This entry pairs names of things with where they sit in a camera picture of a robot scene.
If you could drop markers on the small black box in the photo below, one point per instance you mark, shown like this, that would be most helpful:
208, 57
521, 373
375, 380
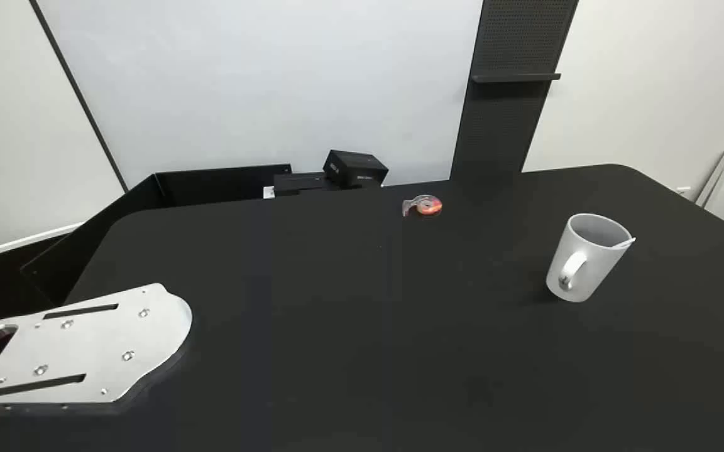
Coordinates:
350, 170

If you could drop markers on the red tape roll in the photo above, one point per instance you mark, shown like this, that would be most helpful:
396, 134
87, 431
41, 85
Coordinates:
426, 204

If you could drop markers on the white ceramic mug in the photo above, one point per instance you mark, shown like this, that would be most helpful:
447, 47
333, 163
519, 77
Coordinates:
587, 253

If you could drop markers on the black vertical pillar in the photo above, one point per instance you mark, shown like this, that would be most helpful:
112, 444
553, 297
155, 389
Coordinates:
514, 66

